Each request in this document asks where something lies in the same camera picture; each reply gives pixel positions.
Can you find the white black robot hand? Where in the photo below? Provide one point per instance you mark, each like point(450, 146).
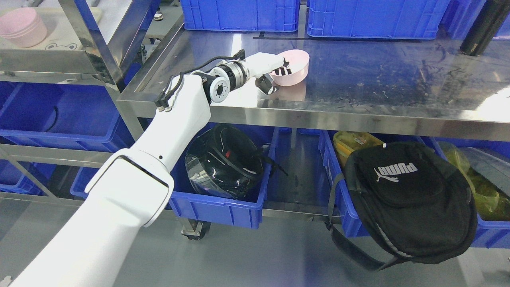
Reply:
point(260, 64)

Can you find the pink ikea bowl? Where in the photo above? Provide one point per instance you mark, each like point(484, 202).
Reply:
point(296, 70)

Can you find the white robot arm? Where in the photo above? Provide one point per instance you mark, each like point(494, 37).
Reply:
point(134, 185)

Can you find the stainless steel shelf rack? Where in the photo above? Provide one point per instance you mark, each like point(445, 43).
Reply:
point(111, 33)

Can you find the blue crate in shelf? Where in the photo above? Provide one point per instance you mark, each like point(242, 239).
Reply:
point(61, 116)

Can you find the stack of pink bowls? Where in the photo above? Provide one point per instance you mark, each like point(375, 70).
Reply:
point(23, 27)

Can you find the blue crate top left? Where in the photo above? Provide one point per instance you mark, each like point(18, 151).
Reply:
point(241, 15)

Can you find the black motorcycle helmet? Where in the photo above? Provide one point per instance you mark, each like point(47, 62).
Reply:
point(225, 162)

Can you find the yellow lidded food container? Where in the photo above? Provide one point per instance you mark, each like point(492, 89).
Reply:
point(345, 142)

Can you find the blue crate holding helmet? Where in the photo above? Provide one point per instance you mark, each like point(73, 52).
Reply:
point(186, 203)

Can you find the blue crate top right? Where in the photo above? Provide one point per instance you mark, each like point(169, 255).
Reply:
point(375, 19)

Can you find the stainless steel table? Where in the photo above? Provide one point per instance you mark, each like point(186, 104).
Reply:
point(407, 87)

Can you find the cream tray with bear print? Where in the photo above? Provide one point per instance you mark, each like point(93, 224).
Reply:
point(60, 33)

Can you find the black puma backpack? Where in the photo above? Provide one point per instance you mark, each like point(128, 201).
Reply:
point(416, 206)

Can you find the black bottle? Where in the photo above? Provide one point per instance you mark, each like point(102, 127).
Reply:
point(485, 27)

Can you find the yellow green plastic bag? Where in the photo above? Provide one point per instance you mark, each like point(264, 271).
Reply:
point(491, 202)

